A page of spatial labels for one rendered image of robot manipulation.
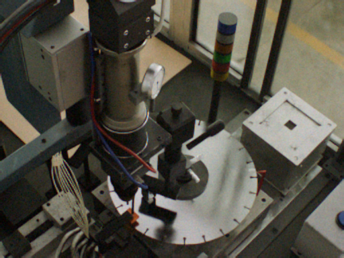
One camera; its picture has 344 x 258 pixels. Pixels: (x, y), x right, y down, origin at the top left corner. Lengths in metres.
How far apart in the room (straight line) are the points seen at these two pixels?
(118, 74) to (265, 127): 0.70
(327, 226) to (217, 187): 0.27
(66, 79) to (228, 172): 0.57
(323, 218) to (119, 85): 0.67
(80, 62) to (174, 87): 0.90
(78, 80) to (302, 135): 0.75
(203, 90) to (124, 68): 0.92
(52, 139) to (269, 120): 0.56
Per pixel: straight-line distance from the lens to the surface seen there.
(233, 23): 1.25
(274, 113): 1.43
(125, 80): 0.76
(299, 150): 1.37
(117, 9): 0.66
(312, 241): 1.31
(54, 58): 0.73
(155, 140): 0.91
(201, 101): 1.62
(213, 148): 1.27
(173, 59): 1.72
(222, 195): 1.20
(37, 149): 1.16
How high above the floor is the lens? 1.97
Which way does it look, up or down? 50 degrees down
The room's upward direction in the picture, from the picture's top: 3 degrees clockwise
